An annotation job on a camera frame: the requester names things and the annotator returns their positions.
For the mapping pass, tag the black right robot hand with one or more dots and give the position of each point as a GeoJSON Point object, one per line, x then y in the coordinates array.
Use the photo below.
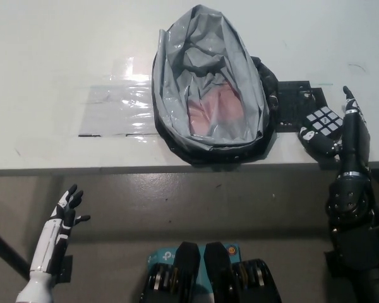
{"type": "Point", "coordinates": [355, 145]}

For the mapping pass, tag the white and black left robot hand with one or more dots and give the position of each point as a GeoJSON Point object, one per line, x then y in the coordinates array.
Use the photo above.
{"type": "Point", "coordinates": [49, 243]}

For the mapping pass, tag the Rubik's cube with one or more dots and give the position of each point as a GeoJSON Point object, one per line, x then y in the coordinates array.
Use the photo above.
{"type": "Point", "coordinates": [323, 121]}

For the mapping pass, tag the grey plastic bag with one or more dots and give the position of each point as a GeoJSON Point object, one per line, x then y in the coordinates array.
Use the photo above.
{"type": "Point", "coordinates": [208, 63]}

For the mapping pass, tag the pink item inside bag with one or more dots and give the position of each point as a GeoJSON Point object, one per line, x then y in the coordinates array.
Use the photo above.
{"type": "Point", "coordinates": [221, 110]}

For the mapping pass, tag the black square mat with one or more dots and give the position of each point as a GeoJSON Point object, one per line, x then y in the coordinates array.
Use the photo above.
{"type": "Point", "coordinates": [290, 104]}

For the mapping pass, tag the teal robot body top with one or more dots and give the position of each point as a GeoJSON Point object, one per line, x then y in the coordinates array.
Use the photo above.
{"type": "Point", "coordinates": [161, 255]}

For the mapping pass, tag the black ribbed left robot body block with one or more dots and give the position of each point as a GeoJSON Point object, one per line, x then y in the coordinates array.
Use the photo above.
{"type": "Point", "coordinates": [184, 262]}

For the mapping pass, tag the transparent plastic sheet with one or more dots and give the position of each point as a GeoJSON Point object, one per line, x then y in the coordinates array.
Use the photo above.
{"type": "Point", "coordinates": [120, 110]}

